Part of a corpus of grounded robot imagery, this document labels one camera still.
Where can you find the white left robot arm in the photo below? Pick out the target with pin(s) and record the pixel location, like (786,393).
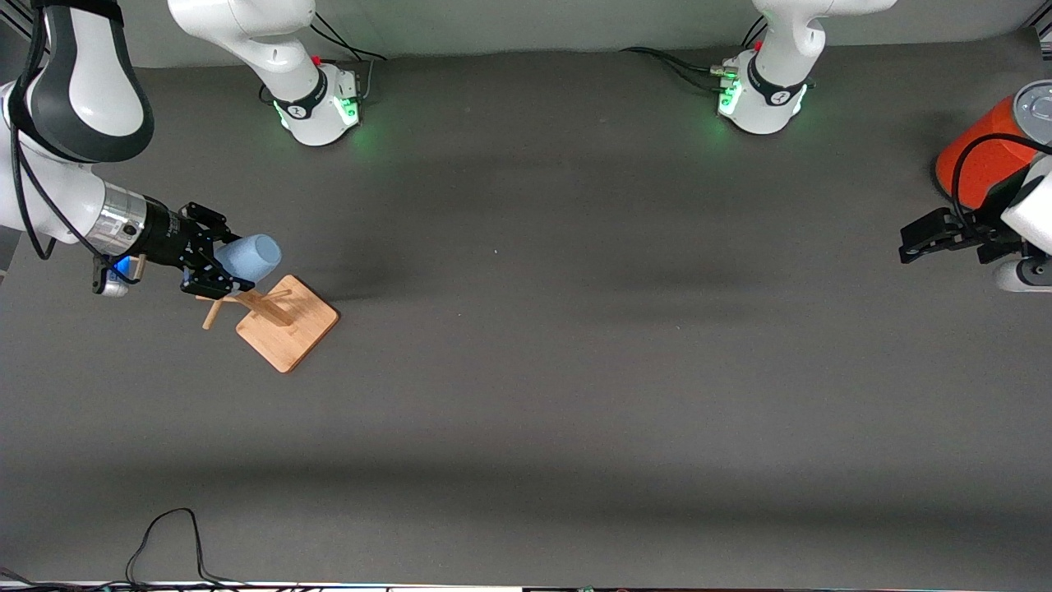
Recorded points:
(781,57)

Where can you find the wooden cup rack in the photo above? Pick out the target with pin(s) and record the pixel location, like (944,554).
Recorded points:
(288,329)

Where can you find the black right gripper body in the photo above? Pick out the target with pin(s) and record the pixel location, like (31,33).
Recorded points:
(167,233)

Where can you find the orange can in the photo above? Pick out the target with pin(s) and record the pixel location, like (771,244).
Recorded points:
(978,156)

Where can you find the aluminium frame rail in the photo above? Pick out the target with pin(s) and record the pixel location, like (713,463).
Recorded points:
(1042,31)

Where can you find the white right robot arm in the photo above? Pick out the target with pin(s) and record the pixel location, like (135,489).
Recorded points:
(82,90)

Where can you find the light blue cup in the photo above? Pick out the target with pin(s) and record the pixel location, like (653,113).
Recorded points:
(251,259)

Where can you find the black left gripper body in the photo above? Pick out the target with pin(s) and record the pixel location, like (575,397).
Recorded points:
(966,228)

